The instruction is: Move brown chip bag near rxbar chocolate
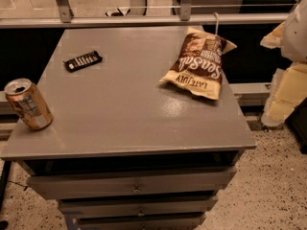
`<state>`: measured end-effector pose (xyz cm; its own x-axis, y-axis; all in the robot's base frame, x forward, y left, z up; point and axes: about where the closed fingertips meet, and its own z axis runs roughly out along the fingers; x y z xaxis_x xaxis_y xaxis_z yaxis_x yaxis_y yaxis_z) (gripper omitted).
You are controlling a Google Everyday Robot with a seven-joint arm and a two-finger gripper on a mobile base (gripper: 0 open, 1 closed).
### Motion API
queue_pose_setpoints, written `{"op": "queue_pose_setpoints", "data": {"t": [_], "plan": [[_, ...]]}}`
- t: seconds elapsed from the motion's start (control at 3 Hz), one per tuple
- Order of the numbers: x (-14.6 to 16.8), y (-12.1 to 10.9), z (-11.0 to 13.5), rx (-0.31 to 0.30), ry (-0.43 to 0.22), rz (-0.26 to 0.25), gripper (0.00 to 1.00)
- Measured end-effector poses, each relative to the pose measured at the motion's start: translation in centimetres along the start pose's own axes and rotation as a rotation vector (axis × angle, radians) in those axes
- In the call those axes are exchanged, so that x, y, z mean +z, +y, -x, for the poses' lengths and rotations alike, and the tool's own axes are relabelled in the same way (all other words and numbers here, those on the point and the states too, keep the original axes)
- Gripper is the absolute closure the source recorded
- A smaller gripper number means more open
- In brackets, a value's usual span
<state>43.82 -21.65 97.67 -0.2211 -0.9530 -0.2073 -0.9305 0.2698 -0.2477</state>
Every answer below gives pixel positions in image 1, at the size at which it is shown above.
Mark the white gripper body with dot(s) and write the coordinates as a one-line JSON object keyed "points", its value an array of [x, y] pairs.
{"points": [[296, 35]]}

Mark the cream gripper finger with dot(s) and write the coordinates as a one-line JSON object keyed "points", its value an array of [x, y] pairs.
{"points": [[288, 90], [273, 39]]}

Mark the brown sea salt chip bag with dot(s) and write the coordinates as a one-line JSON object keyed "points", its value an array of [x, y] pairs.
{"points": [[198, 68]]}

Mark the black rxbar chocolate bar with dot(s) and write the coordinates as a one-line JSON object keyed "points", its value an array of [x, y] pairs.
{"points": [[77, 63]]}

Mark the grey drawer cabinet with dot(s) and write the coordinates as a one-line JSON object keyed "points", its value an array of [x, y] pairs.
{"points": [[126, 151]]}

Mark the orange soda can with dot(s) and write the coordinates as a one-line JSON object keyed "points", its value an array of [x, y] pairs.
{"points": [[28, 103]]}

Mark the metal window railing frame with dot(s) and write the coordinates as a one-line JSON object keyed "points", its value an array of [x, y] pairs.
{"points": [[122, 13]]}

